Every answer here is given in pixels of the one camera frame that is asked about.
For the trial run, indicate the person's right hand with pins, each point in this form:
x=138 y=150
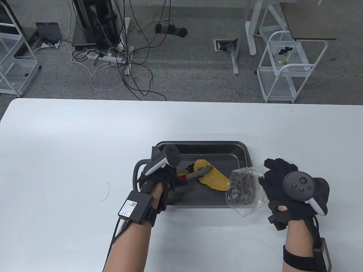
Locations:
x=272 y=187

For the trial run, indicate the person's left hand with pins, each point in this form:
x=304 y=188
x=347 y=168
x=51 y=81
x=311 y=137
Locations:
x=167 y=178

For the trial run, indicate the clear plastic bakery bag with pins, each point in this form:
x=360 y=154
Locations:
x=244 y=195

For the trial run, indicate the yellow lacy cookie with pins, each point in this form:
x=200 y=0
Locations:
x=215 y=182

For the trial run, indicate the person's right forearm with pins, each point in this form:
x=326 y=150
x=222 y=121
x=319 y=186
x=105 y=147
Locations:
x=297 y=238

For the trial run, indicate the person's left forearm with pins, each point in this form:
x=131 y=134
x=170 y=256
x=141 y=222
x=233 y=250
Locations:
x=130 y=249

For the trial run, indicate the black wrist sensor box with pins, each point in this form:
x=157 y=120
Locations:
x=323 y=255
x=136 y=206

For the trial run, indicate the black metal baking tray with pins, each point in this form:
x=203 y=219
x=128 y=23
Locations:
x=210 y=198

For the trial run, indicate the thin loose thread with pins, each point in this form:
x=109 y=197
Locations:
x=109 y=189

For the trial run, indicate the small green white object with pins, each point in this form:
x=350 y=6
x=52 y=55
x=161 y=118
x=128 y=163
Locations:
x=284 y=62

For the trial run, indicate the white power strip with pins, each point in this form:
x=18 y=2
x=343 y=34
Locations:
x=107 y=58

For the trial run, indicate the small black object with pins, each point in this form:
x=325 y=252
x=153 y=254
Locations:
x=285 y=51

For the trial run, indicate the floor outlet box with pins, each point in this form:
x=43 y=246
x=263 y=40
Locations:
x=225 y=45

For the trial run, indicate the black power adapter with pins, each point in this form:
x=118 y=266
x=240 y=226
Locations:
x=170 y=29

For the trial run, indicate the brown desk board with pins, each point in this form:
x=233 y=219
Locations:
x=309 y=22

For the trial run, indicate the black equipment stand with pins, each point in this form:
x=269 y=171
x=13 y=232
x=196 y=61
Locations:
x=93 y=25

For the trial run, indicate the white metal rack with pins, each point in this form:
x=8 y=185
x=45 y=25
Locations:
x=28 y=45

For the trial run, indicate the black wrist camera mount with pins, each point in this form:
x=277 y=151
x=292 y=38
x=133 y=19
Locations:
x=277 y=222

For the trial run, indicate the white metal floor rail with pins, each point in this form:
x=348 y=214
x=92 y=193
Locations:
x=129 y=45

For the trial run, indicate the white desk frame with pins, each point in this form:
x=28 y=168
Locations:
x=251 y=34

